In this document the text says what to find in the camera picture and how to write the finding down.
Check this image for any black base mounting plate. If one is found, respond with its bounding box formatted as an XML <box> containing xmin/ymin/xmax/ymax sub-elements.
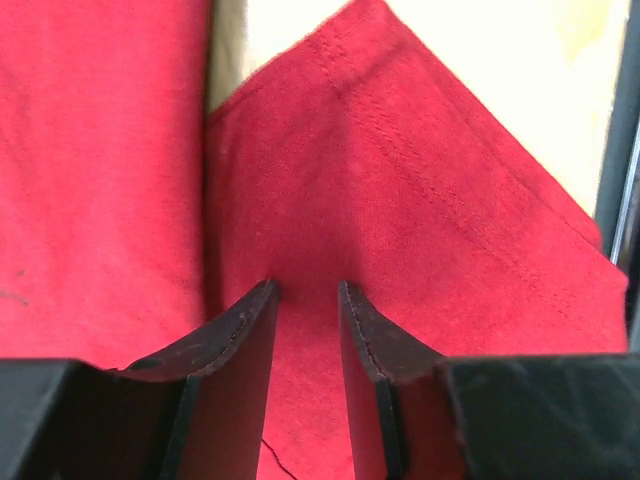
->
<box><xmin>594</xmin><ymin>0</ymin><xmax>640</xmax><ymax>281</ymax></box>

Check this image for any dark red t shirt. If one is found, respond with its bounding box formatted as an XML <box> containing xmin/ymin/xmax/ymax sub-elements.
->
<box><xmin>1</xmin><ymin>1</ymin><xmax>627</xmax><ymax>479</ymax></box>

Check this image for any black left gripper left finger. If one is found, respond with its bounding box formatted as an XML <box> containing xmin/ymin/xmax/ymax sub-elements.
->
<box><xmin>1</xmin><ymin>281</ymin><xmax>279</xmax><ymax>479</ymax></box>

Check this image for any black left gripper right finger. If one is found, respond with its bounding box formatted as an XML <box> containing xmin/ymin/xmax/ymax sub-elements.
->
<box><xmin>338</xmin><ymin>281</ymin><xmax>639</xmax><ymax>479</ymax></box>

